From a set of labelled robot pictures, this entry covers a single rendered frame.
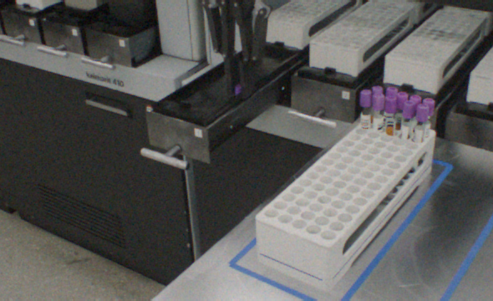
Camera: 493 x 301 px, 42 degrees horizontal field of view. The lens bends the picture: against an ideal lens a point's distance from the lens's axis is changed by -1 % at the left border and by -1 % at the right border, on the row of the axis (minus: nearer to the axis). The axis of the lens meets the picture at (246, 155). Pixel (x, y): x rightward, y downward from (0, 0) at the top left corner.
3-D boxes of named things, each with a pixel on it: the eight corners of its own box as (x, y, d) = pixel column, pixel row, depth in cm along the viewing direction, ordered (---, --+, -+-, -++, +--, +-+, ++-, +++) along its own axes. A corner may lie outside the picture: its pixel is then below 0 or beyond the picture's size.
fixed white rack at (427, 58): (436, 36, 139) (439, 8, 136) (483, 44, 134) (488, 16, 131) (381, 89, 118) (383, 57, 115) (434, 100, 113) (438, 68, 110)
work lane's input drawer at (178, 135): (324, 27, 166) (325, -8, 161) (374, 36, 159) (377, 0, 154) (133, 155, 115) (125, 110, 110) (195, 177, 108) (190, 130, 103)
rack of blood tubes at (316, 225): (368, 150, 97) (371, 113, 94) (432, 169, 92) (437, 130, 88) (254, 260, 77) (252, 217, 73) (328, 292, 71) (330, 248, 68)
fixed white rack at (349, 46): (371, 24, 147) (373, -3, 143) (414, 32, 142) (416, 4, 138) (307, 72, 126) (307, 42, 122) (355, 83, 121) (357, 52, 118)
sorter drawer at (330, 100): (416, 7, 176) (419, -26, 171) (467, 15, 169) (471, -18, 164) (278, 118, 125) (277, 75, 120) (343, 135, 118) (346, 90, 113)
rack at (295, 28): (325, 6, 159) (325, -19, 156) (363, 12, 154) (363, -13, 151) (260, 47, 138) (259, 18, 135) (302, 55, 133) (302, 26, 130)
